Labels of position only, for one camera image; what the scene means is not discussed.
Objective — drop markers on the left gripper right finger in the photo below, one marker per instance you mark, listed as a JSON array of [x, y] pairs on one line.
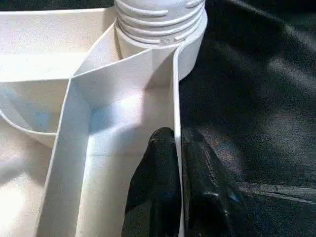
[[209, 197]]

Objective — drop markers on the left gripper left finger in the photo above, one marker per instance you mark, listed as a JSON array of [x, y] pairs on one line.
[[155, 187]]

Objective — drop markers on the white plastic table top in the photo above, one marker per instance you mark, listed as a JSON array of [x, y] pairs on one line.
[[37, 37]]

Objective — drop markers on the black mat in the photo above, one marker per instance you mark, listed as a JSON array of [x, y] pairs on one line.
[[259, 98]]

